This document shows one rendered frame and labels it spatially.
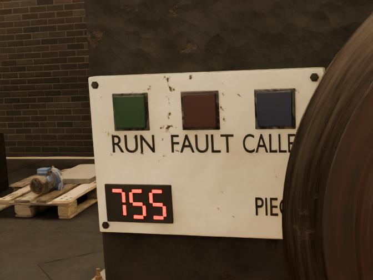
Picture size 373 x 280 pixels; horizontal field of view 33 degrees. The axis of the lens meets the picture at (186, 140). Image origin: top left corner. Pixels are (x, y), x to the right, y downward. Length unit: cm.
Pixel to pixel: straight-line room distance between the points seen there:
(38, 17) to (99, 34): 693
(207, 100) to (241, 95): 4
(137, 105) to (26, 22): 706
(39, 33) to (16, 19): 34
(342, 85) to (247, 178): 20
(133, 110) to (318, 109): 25
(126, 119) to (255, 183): 16
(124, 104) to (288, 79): 18
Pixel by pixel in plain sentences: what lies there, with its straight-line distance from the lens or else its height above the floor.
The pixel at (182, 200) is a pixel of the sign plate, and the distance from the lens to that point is 70.
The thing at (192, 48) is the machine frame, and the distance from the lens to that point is 69.
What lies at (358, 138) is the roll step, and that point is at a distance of 50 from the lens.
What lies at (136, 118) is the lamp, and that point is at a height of 119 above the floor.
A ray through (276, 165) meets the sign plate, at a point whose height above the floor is 114.
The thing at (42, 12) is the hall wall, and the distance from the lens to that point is 763.
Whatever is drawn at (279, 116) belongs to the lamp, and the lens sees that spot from 65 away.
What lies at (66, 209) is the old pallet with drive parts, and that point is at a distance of 492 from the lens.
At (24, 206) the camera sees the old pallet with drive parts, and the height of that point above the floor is 9.
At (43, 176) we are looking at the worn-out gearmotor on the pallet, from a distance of 511.
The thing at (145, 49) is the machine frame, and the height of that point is 127.
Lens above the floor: 127
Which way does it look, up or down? 9 degrees down
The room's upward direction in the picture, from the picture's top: 3 degrees counter-clockwise
